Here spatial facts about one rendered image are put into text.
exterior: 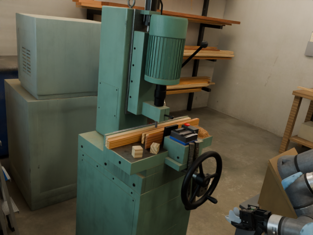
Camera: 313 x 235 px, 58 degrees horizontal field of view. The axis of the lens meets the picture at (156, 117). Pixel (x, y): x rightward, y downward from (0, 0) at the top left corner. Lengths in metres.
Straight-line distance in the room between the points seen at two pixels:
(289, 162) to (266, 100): 3.24
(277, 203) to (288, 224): 0.47
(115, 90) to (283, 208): 1.07
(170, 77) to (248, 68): 3.68
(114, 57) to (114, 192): 0.70
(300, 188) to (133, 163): 0.67
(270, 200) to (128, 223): 0.76
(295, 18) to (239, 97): 1.47
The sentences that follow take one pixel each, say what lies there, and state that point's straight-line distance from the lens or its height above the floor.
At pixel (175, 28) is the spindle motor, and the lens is 1.31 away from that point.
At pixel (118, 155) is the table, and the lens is 1.28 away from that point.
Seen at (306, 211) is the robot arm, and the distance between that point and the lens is 1.28.
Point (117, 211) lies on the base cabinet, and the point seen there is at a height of 0.52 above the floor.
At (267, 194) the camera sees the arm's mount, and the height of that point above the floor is 0.68.
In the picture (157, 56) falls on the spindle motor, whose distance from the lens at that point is 1.33.
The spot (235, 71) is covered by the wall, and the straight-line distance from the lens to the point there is 5.10.
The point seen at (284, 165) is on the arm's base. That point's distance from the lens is 1.62.
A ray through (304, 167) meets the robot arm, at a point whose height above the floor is 0.89.
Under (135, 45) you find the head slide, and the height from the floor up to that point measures 1.35.
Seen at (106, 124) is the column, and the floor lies 0.88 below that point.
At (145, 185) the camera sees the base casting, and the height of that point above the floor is 0.76.
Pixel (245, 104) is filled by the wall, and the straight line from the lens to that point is 5.01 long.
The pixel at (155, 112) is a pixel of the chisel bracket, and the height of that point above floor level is 1.05.
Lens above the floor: 1.49
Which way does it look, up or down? 19 degrees down
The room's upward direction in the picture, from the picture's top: 7 degrees clockwise
